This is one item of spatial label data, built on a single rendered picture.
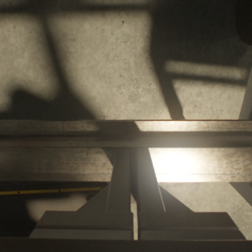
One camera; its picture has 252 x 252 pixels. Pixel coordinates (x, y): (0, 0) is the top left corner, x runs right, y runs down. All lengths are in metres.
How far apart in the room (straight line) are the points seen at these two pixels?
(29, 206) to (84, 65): 0.65
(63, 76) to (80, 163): 0.82
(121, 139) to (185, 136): 0.06
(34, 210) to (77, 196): 0.19
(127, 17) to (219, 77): 0.52
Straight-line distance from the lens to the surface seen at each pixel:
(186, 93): 0.95
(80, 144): 0.17
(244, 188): 0.45
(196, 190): 1.16
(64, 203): 0.79
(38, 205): 0.83
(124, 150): 0.15
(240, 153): 0.19
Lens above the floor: 0.91
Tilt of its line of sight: 75 degrees down
